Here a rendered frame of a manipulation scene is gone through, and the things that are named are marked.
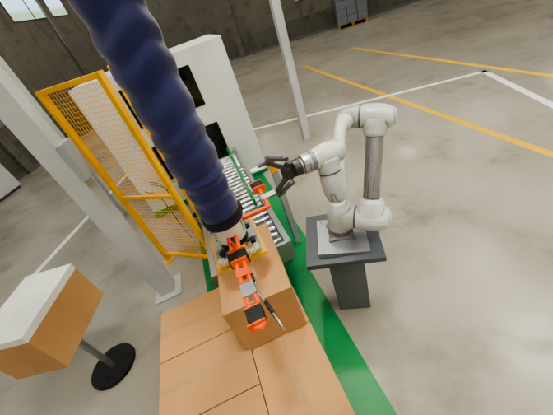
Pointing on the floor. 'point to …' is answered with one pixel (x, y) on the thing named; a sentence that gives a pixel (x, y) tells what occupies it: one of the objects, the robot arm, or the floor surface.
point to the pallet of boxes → (350, 11)
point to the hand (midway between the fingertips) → (257, 184)
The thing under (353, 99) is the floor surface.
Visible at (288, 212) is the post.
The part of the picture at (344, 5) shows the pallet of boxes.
